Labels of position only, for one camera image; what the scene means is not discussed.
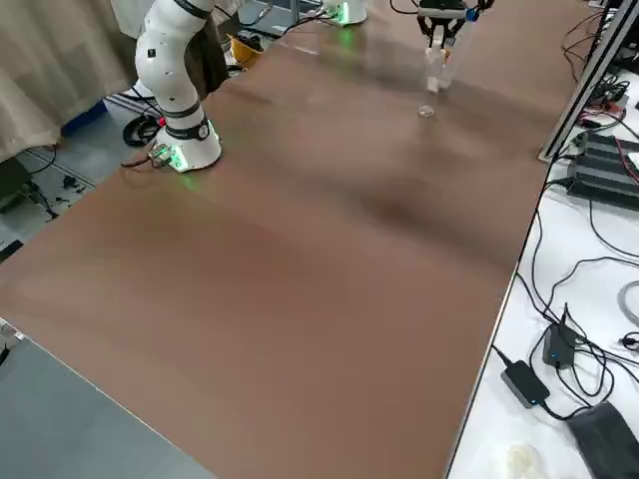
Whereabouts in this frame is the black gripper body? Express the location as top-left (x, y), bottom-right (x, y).
top-left (416, 0), bottom-right (469, 21)

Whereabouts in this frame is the clear drink bottle blue cap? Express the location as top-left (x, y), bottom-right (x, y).
top-left (438, 8), bottom-right (483, 94)

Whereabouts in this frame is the clear condiment bottle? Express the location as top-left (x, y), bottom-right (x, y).
top-left (417, 45), bottom-right (451, 119)

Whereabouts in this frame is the yellow plastic object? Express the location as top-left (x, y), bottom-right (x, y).
top-left (228, 36), bottom-right (264, 67)

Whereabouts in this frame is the black ribbed power supply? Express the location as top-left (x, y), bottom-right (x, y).
top-left (565, 151), bottom-right (639, 212)
top-left (582, 133), bottom-right (639, 170)

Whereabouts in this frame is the person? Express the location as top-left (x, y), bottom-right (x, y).
top-left (191, 13), bottom-right (229, 99)

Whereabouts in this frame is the black power adapter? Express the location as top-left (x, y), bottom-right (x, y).
top-left (499, 359), bottom-right (551, 410)
top-left (541, 318), bottom-right (581, 370)

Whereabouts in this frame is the beige curtain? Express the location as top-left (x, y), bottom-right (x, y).
top-left (0, 0), bottom-right (142, 162)

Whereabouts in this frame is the black fabric pouch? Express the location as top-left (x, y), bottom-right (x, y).
top-left (565, 400), bottom-right (639, 479)

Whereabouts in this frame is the aluminium frame post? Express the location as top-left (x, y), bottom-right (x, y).
top-left (537, 0), bottom-right (639, 164)

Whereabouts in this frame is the black desk cable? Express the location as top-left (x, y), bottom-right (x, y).
top-left (515, 209), bottom-right (639, 400)

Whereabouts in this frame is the black coiled cable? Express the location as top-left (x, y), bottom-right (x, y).
top-left (121, 110), bottom-right (165, 149)

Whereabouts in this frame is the black base power cable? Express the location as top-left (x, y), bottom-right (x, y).
top-left (120, 150), bottom-right (167, 170)

